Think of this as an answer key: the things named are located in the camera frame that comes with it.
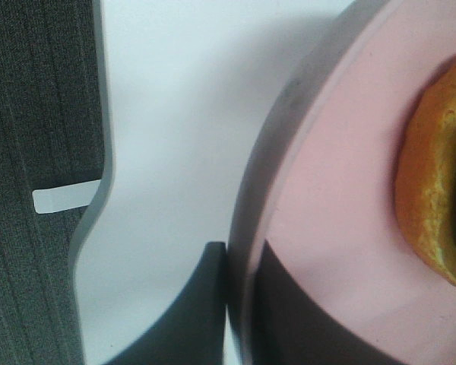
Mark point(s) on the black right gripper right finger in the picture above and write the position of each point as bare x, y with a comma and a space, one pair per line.
342, 311

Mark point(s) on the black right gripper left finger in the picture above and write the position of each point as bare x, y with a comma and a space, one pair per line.
191, 331

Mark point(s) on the pink round plate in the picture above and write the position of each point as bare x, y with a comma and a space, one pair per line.
320, 180

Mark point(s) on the toy burger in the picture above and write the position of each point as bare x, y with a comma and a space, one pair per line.
425, 182

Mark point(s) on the white tape strip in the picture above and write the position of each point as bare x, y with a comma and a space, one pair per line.
63, 198

